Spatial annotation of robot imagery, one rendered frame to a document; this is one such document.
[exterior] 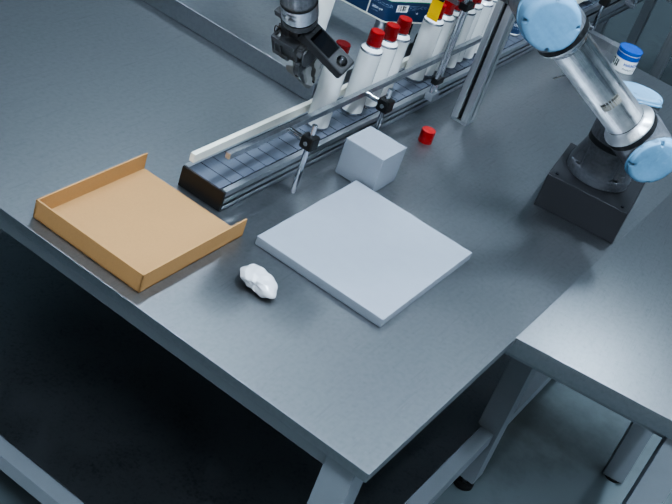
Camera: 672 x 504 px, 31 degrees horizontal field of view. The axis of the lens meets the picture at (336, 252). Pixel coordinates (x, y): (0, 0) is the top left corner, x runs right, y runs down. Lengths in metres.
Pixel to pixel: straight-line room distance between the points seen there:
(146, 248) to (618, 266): 1.07
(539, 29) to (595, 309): 0.59
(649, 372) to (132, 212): 1.05
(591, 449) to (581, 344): 1.18
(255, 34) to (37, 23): 0.52
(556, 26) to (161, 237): 0.85
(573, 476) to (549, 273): 1.00
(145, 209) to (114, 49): 0.63
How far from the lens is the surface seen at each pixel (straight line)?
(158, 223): 2.31
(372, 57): 2.71
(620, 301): 2.62
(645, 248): 2.86
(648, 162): 2.63
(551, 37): 2.41
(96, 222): 2.27
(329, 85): 2.61
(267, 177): 2.49
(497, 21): 2.93
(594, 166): 2.79
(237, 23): 3.03
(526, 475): 3.39
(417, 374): 2.17
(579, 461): 3.53
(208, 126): 2.66
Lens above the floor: 2.15
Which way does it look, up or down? 33 degrees down
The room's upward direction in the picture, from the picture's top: 20 degrees clockwise
